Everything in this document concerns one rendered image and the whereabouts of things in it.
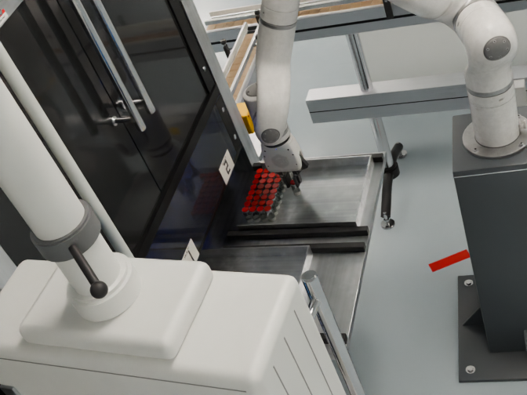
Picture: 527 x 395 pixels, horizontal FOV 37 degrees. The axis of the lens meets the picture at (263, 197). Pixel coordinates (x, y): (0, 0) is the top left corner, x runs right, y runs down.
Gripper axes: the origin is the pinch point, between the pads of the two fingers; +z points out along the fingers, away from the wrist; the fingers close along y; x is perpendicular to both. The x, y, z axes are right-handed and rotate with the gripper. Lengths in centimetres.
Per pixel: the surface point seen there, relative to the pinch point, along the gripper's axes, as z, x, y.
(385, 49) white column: 58, 148, -9
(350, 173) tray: 5.8, 7.3, 14.3
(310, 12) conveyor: 1, 91, -16
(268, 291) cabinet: -61, -89, 37
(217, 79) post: -27.5, 12.5, -16.9
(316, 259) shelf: 6.0, -24.8, 11.0
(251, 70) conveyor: 1, 57, -29
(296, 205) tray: 5.8, -4.8, 0.8
